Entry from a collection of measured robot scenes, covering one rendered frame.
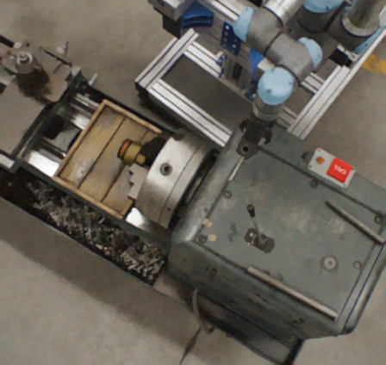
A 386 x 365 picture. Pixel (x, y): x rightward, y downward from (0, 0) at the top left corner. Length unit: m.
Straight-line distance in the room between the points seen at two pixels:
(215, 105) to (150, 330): 1.15
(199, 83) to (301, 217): 1.43
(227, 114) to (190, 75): 0.28
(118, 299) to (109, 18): 1.57
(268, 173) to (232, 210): 0.16
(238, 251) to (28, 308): 1.53
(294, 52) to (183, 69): 1.69
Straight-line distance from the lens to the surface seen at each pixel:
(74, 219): 2.45
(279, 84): 1.37
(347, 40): 1.94
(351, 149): 3.29
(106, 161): 2.18
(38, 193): 2.52
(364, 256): 1.81
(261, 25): 1.46
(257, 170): 1.79
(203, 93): 3.03
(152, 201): 1.83
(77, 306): 2.98
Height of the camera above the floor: 2.94
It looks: 72 degrees down
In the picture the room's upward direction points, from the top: 8 degrees clockwise
